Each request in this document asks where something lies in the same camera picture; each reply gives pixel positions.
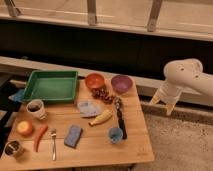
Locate red apple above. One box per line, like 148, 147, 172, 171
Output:
17, 121, 33, 136

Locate blue cup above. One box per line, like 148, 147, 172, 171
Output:
108, 127, 123, 144

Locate yellow corn cob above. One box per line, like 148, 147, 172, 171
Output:
89, 110, 112, 126

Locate green plastic tray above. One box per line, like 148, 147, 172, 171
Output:
23, 70, 78, 103

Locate white mug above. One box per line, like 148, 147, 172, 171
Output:
26, 99, 47, 120

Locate black handled ice cream scoop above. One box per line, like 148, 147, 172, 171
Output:
114, 97, 127, 139

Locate blue object behind tray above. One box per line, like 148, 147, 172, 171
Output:
9, 89, 24, 102

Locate metal can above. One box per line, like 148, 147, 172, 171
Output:
4, 141, 24, 158

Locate blue grey cloth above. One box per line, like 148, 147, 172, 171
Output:
77, 100, 102, 118

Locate orange carrot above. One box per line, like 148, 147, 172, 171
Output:
34, 124, 48, 152

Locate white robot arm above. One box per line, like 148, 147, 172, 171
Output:
150, 58, 213, 116

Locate purple bowl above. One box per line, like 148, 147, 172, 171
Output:
111, 75, 133, 93

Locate blue sponge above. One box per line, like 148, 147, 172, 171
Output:
64, 125, 83, 148

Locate silver fork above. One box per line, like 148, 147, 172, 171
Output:
51, 128, 56, 161

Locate dark red grapes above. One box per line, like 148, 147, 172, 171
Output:
92, 89, 115, 104

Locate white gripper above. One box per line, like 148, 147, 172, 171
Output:
149, 81, 182, 116

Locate red bowl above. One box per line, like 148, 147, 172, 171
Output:
85, 73, 105, 89

